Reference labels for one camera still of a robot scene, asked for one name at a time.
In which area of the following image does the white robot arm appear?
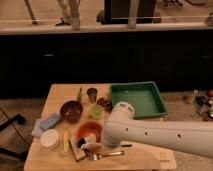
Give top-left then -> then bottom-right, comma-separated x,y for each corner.
101,102 -> 213,158

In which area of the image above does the dark cabinet counter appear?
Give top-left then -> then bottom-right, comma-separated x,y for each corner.
0,26 -> 213,99

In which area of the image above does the green chili pepper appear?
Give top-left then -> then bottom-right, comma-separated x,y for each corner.
77,87 -> 82,102

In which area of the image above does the bunch of dark grapes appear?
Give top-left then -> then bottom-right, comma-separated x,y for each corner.
97,97 -> 112,112

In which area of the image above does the rectangular scrub block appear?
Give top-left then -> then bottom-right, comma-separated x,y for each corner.
69,137 -> 86,162

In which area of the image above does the light blue cloth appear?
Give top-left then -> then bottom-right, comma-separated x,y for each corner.
31,119 -> 44,138

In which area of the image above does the white round container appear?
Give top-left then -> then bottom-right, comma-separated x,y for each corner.
40,129 -> 59,149

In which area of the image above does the silver fork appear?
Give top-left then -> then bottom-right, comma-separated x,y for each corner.
87,151 -> 125,161

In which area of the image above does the white black dish brush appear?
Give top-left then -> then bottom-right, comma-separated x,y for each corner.
77,134 -> 102,151

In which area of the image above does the wooden table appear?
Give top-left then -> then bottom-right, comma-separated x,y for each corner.
24,84 -> 177,171

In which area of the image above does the black office chair base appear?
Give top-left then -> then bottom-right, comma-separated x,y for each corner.
0,108 -> 30,162

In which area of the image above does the green plastic tray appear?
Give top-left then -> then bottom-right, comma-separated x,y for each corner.
110,81 -> 167,119

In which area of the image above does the orange bowl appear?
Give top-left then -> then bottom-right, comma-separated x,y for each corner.
76,121 -> 102,143

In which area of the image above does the grey metal cup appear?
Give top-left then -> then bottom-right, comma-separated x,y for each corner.
87,88 -> 98,103

